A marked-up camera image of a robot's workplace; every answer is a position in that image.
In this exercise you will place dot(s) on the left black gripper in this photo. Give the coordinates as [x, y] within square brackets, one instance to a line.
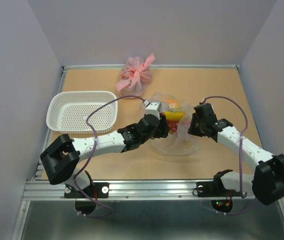
[163, 128]

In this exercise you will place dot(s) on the white perforated plastic basket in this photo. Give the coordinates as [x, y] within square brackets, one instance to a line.
[68, 111]

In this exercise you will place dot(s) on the yellow fruit in bag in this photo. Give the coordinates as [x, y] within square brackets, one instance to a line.
[174, 116]

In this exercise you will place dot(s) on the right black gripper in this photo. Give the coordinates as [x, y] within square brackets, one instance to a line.
[192, 130]

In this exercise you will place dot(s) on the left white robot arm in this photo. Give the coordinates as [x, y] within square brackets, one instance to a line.
[61, 157]

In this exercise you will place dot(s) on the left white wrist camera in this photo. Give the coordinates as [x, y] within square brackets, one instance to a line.
[152, 108]

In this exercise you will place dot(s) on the pink knotted plastic bag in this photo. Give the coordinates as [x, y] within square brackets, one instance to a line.
[135, 76]

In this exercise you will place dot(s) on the aluminium front rail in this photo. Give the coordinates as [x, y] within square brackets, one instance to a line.
[120, 190]

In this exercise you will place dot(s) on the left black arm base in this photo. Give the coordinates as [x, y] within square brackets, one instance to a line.
[87, 202]

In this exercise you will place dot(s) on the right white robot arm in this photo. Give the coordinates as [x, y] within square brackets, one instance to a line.
[267, 181]

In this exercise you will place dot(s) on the clear plastic fruit bag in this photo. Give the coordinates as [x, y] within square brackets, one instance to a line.
[180, 143]

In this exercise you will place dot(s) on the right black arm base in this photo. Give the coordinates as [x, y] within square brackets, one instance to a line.
[222, 199]

